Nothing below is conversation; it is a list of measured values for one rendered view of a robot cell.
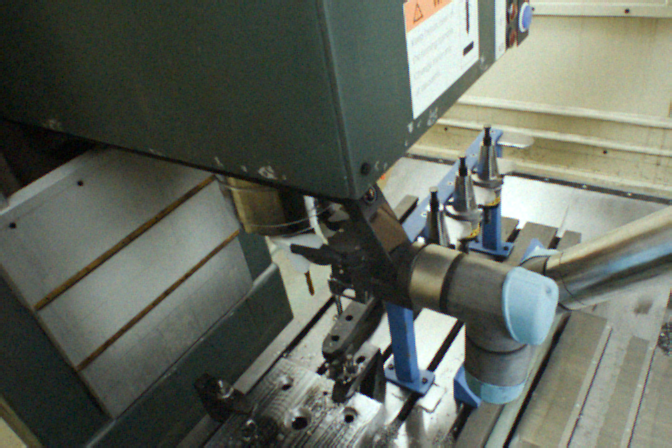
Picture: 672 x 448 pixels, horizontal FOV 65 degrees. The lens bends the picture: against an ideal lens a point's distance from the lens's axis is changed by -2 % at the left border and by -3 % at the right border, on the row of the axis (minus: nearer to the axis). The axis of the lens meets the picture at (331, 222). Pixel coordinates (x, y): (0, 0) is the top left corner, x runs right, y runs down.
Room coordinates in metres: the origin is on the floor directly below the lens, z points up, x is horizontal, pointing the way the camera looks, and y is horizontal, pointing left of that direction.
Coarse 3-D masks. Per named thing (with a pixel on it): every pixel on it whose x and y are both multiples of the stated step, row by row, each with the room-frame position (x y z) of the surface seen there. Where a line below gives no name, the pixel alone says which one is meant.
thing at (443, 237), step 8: (440, 208) 0.69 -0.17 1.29; (432, 216) 0.68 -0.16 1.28; (440, 216) 0.68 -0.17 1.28; (432, 224) 0.68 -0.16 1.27; (440, 224) 0.68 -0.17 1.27; (424, 232) 0.69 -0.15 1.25; (432, 232) 0.68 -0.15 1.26; (440, 232) 0.67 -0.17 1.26; (448, 232) 0.68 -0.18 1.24; (424, 240) 0.69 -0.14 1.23; (432, 240) 0.67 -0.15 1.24; (440, 240) 0.67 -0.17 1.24; (448, 240) 0.68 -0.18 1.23
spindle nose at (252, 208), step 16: (224, 176) 0.55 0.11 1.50; (224, 192) 0.56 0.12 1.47; (240, 192) 0.54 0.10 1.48; (256, 192) 0.53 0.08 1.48; (272, 192) 0.53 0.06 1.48; (288, 192) 0.53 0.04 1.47; (240, 208) 0.54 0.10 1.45; (256, 208) 0.53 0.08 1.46; (272, 208) 0.53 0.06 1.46; (288, 208) 0.52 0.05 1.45; (304, 208) 0.53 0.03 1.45; (320, 208) 0.54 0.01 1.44; (336, 208) 0.55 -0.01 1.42; (240, 224) 0.56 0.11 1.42; (256, 224) 0.53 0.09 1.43; (272, 224) 0.53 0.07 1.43; (288, 224) 0.53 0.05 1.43; (304, 224) 0.53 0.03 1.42
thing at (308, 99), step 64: (0, 0) 0.67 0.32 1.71; (64, 0) 0.58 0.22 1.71; (128, 0) 0.51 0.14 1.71; (192, 0) 0.46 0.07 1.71; (256, 0) 0.41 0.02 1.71; (320, 0) 0.38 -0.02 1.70; (384, 0) 0.44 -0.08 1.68; (512, 0) 0.66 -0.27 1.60; (0, 64) 0.73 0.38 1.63; (64, 64) 0.62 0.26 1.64; (128, 64) 0.54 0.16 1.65; (192, 64) 0.47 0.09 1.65; (256, 64) 0.42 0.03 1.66; (320, 64) 0.38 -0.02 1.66; (384, 64) 0.43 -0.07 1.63; (64, 128) 0.67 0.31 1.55; (128, 128) 0.57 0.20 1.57; (192, 128) 0.49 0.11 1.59; (256, 128) 0.44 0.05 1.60; (320, 128) 0.39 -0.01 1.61; (384, 128) 0.42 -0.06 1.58; (320, 192) 0.40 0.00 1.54
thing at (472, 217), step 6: (450, 204) 0.79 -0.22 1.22; (480, 204) 0.77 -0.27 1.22; (450, 210) 0.77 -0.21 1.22; (474, 210) 0.75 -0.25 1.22; (480, 210) 0.77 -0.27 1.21; (450, 216) 0.76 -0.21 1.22; (456, 216) 0.75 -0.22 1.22; (462, 216) 0.74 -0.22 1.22; (468, 216) 0.74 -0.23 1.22; (474, 216) 0.74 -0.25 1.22; (474, 222) 0.74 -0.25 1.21
